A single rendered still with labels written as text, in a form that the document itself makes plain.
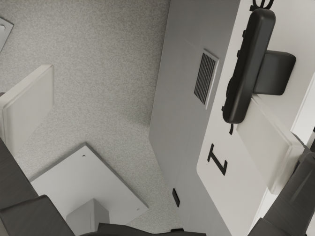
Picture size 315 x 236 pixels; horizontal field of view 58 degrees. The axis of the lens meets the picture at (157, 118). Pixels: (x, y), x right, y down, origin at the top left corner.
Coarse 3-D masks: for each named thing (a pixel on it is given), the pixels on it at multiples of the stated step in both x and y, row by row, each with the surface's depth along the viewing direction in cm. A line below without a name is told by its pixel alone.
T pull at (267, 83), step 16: (256, 16) 16; (272, 16) 16; (256, 32) 16; (240, 48) 18; (256, 48) 17; (240, 64) 18; (256, 64) 17; (272, 64) 18; (288, 64) 18; (240, 80) 18; (256, 80) 18; (272, 80) 18; (288, 80) 19; (240, 96) 18; (224, 112) 20; (240, 112) 19
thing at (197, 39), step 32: (192, 0) 76; (224, 0) 59; (192, 32) 76; (224, 32) 59; (160, 64) 104; (192, 64) 75; (160, 96) 102; (192, 96) 74; (160, 128) 101; (192, 128) 73; (160, 160) 99; (192, 160) 72; (192, 192) 71; (192, 224) 71; (224, 224) 56
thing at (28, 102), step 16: (48, 64) 18; (32, 80) 15; (48, 80) 17; (0, 96) 13; (16, 96) 13; (32, 96) 15; (48, 96) 18; (0, 112) 12; (16, 112) 13; (32, 112) 15; (48, 112) 18; (0, 128) 12; (16, 128) 14; (32, 128) 16; (16, 144) 14
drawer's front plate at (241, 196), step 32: (256, 0) 22; (288, 0) 19; (288, 32) 19; (224, 64) 27; (224, 96) 27; (288, 96) 19; (224, 128) 27; (288, 128) 19; (224, 160) 26; (224, 192) 26; (256, 192) 22
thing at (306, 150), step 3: (291, 132) 16; (294, 135) 16; (297, 138) 16; (300, 141) 16; (303, 144) 15; (306, 147) 15; (306, 150) 15; (309, 150) 15; (303, 153) 14; (306, 153) 14; (303, 156) 14; (300, 159) 14; (297, 165) 14
